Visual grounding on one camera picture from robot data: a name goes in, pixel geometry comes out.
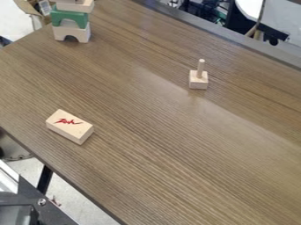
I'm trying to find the wooden cube with peg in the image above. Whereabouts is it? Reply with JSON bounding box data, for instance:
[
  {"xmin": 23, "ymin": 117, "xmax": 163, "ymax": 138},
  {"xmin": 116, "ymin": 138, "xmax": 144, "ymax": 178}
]
[{"xmin": 187, "ymin": 58, "xmax": 209, "ymax": 91}]

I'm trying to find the rectangular wooden block red mark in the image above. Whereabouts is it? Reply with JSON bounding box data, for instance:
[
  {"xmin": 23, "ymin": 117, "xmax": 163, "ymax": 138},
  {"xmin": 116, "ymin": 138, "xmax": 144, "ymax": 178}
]
[{"xmin": 44, "ymin": 108, "xmax": 96, "ymax": 146}]

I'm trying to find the green arch block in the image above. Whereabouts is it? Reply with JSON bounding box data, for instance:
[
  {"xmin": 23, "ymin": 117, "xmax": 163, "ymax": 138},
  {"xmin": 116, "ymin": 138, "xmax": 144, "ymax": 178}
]
[{"xmin": 49, "ymin": 4, "xmax": 91, "ymax": 30}]

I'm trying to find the white arch block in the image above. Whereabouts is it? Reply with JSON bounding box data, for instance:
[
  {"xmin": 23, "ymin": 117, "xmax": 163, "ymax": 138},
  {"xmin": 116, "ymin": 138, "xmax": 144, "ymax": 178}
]
[{"xmin": 51, "ymin": 18, "xmax": 92, "ymax": 44}]

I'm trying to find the plain wooden block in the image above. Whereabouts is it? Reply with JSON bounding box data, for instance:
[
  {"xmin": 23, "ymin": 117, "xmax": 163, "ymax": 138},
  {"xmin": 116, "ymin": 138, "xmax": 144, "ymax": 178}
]
[{"xmin": 54, "ymin": 0, "xmax": 96, "ymax": 14}]

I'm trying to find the cardboard box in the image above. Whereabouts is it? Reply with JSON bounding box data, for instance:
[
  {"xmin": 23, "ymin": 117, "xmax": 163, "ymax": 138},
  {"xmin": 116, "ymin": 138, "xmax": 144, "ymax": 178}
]
[{"xmin": 12, "ymin": 0, "xmax": 55, "ymax": 30}]

